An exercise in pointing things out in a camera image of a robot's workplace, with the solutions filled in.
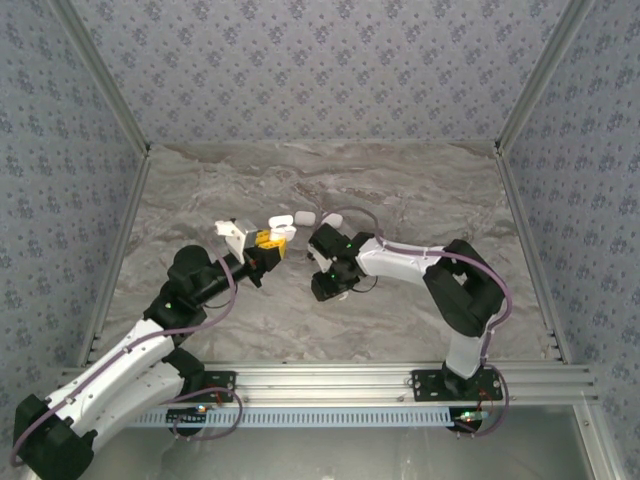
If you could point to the white earbud charging case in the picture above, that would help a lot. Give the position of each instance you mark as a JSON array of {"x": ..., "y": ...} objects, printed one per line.
[
  {"x": 285, "y": 233},
  {"x": 303, "y": 217},
  {"x": 332, "y": 219}
]

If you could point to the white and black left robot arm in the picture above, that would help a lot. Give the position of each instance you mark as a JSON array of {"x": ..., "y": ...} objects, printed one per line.
[{"x": 115, "y": 380}]

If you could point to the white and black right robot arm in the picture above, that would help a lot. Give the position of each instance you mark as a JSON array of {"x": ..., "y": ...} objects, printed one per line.
[{"x": 395, "y": 265}]

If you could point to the small controller board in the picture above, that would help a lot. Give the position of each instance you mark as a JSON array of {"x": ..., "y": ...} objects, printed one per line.
[
  {"x": 185, "y": 416},
  {"x": 467, "y": 417}
]

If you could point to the grey metal sheet panel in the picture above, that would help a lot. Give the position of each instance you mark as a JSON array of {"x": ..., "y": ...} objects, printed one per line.
[{"x": 325, "y": 455}]

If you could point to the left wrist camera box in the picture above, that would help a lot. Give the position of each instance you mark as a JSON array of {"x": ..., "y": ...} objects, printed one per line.
[{"x": 242, "y": 232}]

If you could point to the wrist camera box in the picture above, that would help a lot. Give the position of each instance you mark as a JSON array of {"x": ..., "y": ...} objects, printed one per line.
[
  {"x": 242, "y": 232},
  {"x": 310, "y": 255}
]

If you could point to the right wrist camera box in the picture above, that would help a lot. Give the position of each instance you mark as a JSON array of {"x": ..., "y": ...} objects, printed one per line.
[{"x": 310, "y": 255}]

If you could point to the aluminium side rail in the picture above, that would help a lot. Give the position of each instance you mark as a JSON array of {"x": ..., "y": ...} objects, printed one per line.
[
  {"x": 523, "y": 225},
  {"x": 125, "y": 225}
]

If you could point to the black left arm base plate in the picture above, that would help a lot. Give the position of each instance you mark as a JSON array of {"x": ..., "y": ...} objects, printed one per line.
[{"x": 220, "y": 376}]

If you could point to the aluminium mounting rail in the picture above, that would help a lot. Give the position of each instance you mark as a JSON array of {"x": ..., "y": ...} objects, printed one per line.
[{"x": 325, "y": 382}]

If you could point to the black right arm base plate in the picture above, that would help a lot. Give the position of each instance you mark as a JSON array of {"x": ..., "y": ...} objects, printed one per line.
[{"x": 425, "y": 392}]

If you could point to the aluminium corner post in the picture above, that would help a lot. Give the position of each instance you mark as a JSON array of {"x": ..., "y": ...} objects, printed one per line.
[
  {"x": 539, "y": 75},
  {"x": 107, "y": 75}
]

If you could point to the aluminium lower frame leg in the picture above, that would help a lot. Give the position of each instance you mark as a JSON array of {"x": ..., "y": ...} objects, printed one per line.
[{"x": 592, "y": 445}]

